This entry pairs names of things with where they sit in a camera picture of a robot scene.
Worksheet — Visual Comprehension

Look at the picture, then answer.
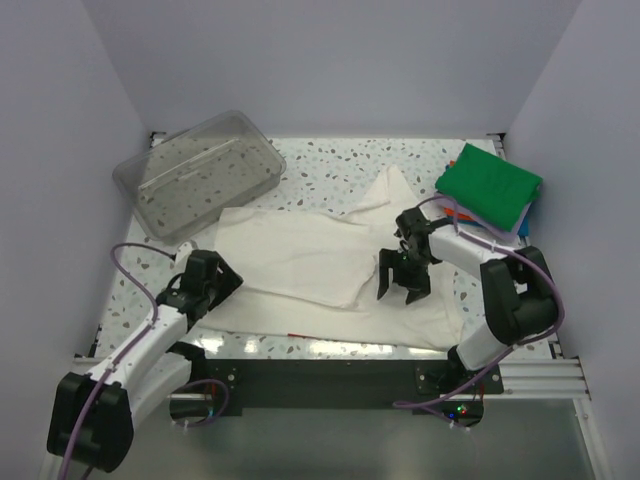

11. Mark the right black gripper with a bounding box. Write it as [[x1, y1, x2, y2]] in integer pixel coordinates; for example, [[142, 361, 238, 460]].
[[377, 248, 432, 305]]

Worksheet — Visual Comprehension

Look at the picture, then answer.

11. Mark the white t shirt red print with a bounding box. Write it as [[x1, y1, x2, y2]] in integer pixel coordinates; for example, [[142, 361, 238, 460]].
[[199, 166, 463, 351]]

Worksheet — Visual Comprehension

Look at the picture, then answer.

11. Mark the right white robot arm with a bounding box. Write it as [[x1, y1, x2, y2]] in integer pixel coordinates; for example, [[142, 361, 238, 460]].
[[377, 207, 565, 393]]

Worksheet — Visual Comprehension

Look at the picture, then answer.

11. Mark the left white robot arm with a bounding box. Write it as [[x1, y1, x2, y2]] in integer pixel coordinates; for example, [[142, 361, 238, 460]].
[[47, 249, 243, 479]]

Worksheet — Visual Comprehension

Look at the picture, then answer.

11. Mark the orange folded t shirt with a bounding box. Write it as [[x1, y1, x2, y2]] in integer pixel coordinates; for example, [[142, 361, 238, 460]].
[[443, 159, 476, 226]]

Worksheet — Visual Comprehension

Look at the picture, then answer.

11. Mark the clear plastic bin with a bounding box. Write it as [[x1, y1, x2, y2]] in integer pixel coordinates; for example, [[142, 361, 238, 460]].
[[112, 111, 286, 245]]

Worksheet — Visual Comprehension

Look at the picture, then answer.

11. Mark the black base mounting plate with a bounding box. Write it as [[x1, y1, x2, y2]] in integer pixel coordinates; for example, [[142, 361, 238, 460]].
[[167, 357, 503, 429]]

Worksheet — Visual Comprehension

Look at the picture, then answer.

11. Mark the blue folded t shirt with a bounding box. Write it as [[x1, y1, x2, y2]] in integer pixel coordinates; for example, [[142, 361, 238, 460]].
[[518, 206, 530, 237]]

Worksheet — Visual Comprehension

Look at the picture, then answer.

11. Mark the green folded t shirt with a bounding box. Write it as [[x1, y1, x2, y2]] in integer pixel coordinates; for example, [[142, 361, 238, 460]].
[[435, 144, 543, 231]]

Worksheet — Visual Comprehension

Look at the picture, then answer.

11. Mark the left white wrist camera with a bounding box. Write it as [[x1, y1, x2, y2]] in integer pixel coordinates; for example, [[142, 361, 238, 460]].
[[175, 240, 197, 259]]

